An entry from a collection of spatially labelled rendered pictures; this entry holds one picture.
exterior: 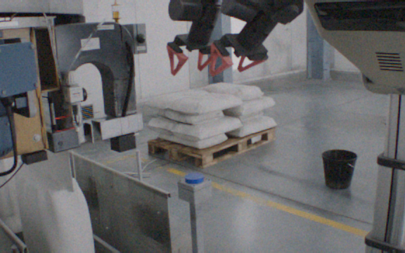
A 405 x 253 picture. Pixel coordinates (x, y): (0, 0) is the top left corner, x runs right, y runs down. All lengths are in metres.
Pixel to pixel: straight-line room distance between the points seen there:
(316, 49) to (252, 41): 8.71
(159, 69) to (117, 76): 5.22
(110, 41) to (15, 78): 0.44
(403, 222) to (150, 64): 5.40
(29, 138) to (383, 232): 1.01
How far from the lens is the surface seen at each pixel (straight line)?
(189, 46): 0.99
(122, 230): 1.83
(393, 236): 1.26
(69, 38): 1.10
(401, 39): 0.98
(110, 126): 1.18
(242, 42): 0.91
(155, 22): 6.34
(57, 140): 1.10
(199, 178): 1.26
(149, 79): 6.27
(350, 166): 3.35
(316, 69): 9.63
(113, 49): 1.16
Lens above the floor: 1.31
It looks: 14 degrees down
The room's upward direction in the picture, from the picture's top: 3 degrees counter-clockwise
